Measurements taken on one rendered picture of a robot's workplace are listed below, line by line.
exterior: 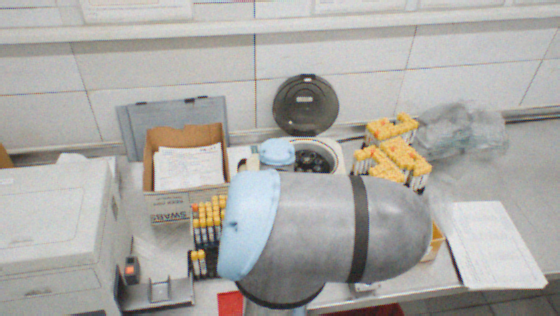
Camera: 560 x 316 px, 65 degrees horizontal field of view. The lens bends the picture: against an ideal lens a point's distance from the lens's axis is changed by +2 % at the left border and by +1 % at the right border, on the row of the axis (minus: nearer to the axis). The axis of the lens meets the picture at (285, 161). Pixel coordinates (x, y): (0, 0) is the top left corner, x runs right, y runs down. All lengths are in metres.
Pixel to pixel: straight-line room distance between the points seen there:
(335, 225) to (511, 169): 1.35
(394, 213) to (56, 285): 0.80
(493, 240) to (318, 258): 1.05
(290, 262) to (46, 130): 1.27
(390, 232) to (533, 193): 1.26
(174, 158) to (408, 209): 1.10
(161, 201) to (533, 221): 1.13
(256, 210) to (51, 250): 0.64
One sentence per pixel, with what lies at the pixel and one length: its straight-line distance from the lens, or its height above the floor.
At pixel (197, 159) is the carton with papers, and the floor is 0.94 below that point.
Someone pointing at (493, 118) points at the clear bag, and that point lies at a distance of 1.73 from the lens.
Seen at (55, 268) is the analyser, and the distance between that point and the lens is 1.03.
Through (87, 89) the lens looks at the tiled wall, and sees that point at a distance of 1.49.
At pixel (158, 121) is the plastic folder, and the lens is 1.50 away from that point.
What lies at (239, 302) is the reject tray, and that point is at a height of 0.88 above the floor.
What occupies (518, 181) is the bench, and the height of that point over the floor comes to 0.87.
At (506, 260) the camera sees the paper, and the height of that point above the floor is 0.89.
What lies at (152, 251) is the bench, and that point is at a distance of 1.32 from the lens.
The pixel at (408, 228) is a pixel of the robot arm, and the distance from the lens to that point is 0.45.
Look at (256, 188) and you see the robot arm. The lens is 0.43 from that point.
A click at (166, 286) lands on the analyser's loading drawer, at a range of 1.20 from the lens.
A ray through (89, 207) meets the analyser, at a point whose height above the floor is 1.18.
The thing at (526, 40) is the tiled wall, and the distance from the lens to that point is 1.78.
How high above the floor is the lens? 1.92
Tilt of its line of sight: 43 degrees down
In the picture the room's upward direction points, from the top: 3 degrees clockwise
